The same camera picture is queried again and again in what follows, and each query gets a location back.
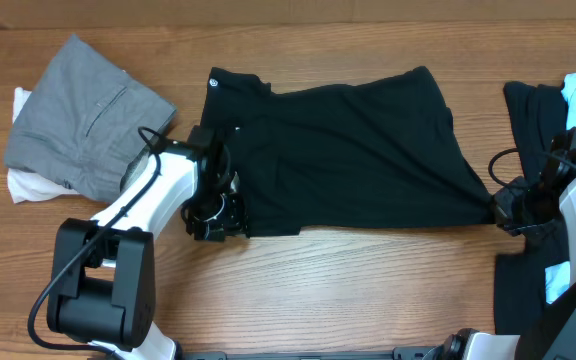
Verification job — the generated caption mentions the black t-shirt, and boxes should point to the black t-shirt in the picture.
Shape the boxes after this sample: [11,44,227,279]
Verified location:
[201,66,493,237]

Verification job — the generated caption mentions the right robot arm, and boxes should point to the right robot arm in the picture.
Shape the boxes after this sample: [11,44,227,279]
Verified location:
[423,127,576,359]

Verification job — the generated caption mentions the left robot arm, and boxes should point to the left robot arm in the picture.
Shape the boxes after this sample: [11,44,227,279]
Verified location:
[27,126,247,359]

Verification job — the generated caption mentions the black garment in pile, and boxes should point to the black garment in pile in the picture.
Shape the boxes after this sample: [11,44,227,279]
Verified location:
[494,81,569,335]

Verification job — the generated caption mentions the grey folded trousers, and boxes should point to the grey folded trousers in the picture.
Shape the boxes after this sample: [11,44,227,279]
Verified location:
[4,36,176,203]

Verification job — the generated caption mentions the white folded cloth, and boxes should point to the white folded cloth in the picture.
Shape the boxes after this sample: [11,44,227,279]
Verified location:
[7,87,78,204]

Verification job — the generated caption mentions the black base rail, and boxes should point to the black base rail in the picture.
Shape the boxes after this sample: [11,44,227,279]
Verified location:
[178,345,443,360]

